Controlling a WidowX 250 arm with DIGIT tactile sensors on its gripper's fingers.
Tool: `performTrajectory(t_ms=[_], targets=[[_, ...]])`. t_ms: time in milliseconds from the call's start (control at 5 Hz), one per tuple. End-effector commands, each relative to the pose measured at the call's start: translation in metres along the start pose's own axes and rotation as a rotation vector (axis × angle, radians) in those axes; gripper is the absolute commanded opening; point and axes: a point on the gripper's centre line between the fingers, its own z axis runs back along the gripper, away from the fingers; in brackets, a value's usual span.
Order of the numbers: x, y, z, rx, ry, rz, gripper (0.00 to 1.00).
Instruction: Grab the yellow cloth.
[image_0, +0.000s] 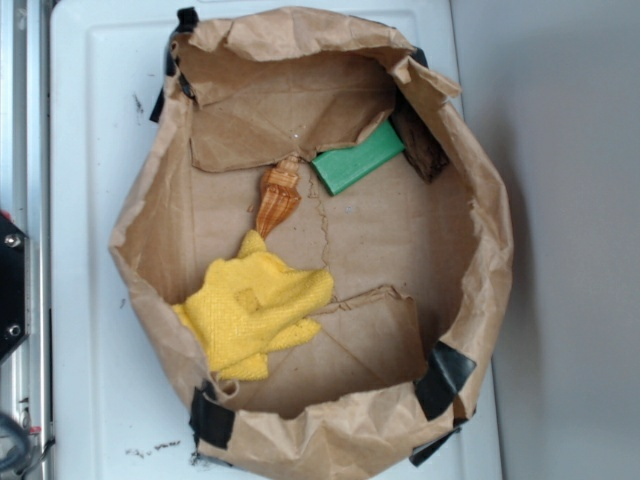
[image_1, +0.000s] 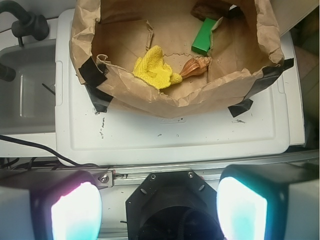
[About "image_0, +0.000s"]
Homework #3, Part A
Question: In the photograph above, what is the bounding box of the yellow cloth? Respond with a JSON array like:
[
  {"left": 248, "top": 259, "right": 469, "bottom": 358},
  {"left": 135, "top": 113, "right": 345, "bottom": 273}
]
[{"left": 172, "top": 230, "right": 334, "bottom": 381}]

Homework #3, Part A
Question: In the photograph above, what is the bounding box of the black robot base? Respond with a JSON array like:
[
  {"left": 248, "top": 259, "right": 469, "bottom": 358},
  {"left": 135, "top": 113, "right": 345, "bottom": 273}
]
[{"left": 1, "top": 210, "right": 31, "bottom": 364}]

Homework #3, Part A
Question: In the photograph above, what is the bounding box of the brown paper bag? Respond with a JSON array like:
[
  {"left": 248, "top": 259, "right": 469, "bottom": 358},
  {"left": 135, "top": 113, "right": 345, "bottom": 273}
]
[{"left": 109, "top": 7, "right": 514, "bottom": 479}]

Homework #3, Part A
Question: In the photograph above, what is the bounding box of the orange wooden spinning top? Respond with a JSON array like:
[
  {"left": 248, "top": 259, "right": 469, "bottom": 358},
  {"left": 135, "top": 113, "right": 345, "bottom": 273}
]
[{"left": 256, "top": 155, "right": 301, "bottom": 239}]

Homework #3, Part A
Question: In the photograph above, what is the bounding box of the green block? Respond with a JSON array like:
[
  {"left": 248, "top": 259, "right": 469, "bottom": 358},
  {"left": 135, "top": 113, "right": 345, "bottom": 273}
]
[{"left": 311, "top": 120, "right": 405, "bottom": 196}]

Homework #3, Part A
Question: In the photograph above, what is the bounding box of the dark brown wooden block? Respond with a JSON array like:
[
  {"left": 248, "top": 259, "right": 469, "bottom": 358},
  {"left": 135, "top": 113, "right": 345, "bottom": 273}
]
[{"left": 391, "top": 103, "right": 450, "bottom": 183}]

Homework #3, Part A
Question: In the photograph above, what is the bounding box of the metal rail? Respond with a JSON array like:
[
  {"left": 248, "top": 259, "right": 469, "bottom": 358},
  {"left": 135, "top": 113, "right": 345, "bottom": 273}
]
[{"left": 1, "top": 1, "right": 55, "bottom": 479}]

